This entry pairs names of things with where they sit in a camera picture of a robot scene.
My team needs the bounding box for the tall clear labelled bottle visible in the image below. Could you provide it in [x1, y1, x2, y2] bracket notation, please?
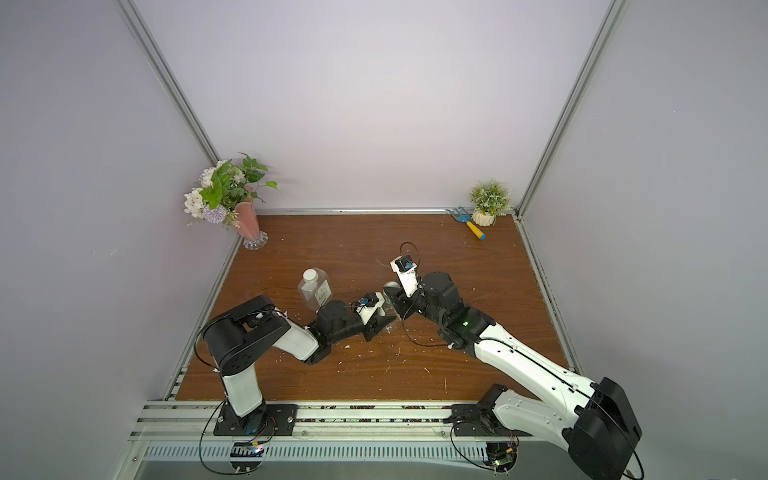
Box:
[382, 300, 400, 329]

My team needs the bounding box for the square clear plastic bottle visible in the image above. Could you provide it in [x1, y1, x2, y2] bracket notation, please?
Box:
[298, 267, 332, 312]

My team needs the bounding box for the white bottle cap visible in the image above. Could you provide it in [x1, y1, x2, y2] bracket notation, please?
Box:
[302, 268, 319, 282]

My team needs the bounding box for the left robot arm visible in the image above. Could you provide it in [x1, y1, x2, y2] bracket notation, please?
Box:
[201, 292, 396, 420]

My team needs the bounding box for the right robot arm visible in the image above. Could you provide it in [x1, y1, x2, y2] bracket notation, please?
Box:
[384, 272, 646, 479]

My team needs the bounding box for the blue yellow garden trowel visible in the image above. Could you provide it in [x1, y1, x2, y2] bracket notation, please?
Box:
[446, 207, 486, 240]

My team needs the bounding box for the small potted green plant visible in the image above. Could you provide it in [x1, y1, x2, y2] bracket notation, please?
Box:
[469, 180, 511, 226]

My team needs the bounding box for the pink vase with flowers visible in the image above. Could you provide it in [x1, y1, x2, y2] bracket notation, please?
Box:
[183, 152, 279, 251]

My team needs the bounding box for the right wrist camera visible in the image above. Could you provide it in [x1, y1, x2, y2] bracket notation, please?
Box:
[390, 255, 419, 298]

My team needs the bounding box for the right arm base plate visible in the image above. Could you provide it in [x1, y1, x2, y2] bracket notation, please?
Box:
[443, 404, 530, 437]

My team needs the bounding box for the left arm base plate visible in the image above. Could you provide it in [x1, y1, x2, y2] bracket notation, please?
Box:
[213, 400, 298, 437]

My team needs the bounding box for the aluminium front rail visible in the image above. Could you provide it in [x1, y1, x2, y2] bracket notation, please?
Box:
[130, 396, 565, 441]

